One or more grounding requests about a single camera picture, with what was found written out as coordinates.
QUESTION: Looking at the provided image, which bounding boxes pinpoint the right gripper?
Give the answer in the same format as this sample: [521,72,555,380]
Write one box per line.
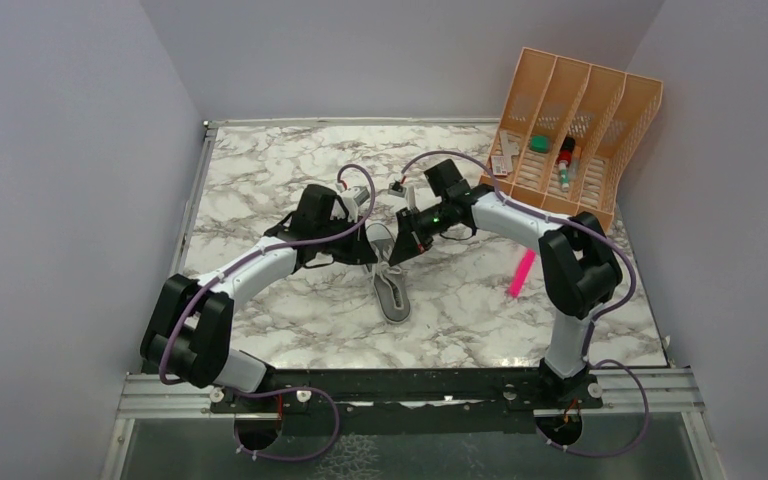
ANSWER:
[388,199,452,267]

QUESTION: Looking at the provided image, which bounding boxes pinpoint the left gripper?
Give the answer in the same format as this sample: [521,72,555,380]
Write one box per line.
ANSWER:
[316,213,379,265]

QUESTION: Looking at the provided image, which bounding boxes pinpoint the white shoelace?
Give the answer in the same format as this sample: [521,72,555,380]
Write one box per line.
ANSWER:
[366,243,403,284]

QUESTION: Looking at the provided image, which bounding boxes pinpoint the grey canvas sneaker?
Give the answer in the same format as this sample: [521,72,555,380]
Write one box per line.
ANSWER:
[364,223,411,324]

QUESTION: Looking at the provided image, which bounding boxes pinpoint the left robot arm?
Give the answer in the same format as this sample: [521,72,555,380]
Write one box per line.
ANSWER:
[139,184,377,411]

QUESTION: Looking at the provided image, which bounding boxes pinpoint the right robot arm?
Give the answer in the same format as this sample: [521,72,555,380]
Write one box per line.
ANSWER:
[388,159,623,407]

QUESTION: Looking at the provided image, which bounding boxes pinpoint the pink plastic bar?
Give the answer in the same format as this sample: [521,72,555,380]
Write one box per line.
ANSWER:
[508,249,537,298]

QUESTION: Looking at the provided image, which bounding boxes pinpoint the grey card pieces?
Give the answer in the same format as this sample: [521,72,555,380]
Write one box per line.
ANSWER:
[490,129,521,177]

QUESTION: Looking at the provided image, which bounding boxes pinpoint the green round cap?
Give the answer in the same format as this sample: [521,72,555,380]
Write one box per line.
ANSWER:
[529,135,551,154]

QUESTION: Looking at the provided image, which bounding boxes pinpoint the white green tube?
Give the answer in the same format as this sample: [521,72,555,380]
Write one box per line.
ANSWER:
[558,163,570,192]

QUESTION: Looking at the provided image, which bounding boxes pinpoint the red black marker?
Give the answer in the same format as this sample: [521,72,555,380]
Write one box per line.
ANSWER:
[556,136,576,167]

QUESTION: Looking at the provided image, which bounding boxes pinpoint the orange desk organizer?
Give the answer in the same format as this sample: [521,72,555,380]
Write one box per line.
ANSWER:
[480,48,664,231]

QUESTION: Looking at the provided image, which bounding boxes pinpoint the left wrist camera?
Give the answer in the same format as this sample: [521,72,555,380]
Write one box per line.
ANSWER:
[331,186,371,222]

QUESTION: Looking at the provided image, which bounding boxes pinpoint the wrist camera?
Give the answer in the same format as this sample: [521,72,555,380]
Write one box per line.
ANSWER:
[331,186,371,222]
[387,180,419,215]

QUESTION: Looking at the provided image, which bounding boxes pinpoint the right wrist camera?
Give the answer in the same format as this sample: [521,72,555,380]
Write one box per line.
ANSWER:
[387,180,419,215]

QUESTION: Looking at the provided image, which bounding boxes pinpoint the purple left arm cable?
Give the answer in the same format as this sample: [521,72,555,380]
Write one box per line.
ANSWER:
[158,164,377,464]

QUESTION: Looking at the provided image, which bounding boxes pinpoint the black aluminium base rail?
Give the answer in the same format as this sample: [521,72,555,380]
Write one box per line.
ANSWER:
[116,368,707,439]

